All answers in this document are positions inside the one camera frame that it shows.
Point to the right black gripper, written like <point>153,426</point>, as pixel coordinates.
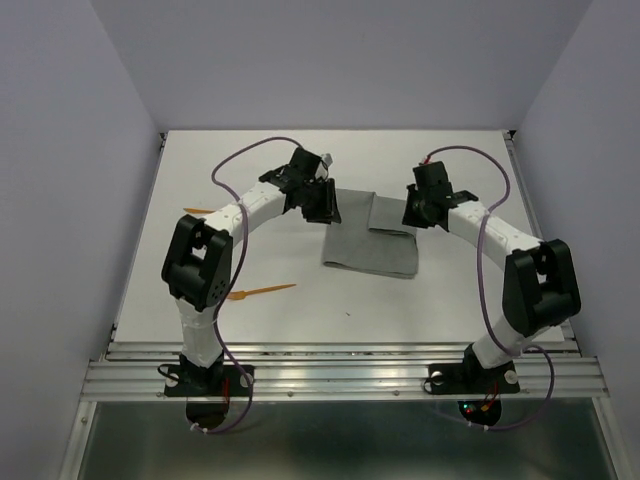
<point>409,218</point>

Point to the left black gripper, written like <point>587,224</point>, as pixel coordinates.
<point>329,211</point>

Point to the grey cloth napkin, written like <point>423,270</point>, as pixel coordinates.
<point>371,238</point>

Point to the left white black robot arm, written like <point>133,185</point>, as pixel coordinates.
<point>197,266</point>

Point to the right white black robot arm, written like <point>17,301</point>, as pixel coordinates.
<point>540,288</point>

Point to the orange plastic fork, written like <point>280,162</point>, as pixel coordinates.
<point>243,294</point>

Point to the orange plastic knife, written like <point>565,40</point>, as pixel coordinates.
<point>196,211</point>

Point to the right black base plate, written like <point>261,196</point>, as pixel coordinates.
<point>455,379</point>

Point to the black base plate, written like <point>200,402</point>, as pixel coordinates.
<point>455,379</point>
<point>222,380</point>

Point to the aluminium rail frame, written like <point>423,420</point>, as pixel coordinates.
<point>341,357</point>

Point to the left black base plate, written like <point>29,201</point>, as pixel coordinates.
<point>222,380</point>

